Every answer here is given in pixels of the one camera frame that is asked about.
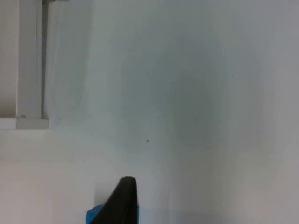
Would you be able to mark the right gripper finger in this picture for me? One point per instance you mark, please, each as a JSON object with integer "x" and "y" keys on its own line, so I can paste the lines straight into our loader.
{"x": 123, "y": 203}

